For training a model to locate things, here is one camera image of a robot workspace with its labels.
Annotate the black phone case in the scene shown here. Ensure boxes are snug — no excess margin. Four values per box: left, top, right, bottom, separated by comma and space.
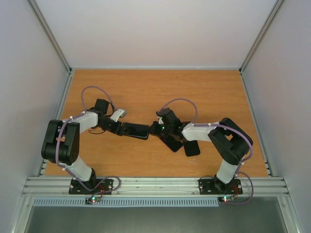
183, 140, 200, 157
122, 122, 150, 140

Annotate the dark green phone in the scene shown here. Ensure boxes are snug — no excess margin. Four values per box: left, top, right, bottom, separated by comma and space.
125, 123, 149, 138

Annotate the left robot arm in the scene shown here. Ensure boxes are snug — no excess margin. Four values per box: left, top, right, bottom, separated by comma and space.
41, 99, 126, 193

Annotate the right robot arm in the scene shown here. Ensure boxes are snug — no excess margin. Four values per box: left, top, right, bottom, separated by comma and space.
150, 108, 253, 193

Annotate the pink phone black screen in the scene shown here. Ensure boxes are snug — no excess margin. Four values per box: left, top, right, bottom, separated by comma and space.
160, 136, 183, 152

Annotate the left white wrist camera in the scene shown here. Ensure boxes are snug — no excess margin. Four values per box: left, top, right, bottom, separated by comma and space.
110, 109, 127, 122

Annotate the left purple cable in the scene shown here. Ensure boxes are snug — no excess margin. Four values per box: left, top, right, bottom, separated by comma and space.
56, 85, 121, 195

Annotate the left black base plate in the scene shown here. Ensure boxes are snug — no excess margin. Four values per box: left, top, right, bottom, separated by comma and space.
69, 179, 114, 195

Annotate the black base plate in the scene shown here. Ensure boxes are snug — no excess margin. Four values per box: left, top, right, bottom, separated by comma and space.
198, 176, 243, 195
69, 179, 114, 195

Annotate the grey slotted cable duct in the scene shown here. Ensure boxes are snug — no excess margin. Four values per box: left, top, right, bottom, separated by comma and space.
33, 197, 219, 208

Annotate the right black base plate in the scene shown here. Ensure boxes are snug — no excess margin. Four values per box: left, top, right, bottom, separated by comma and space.
198, 176, 243, 195

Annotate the aluminium front rail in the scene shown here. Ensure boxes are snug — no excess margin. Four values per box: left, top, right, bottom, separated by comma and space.
22, 176, 289, 197

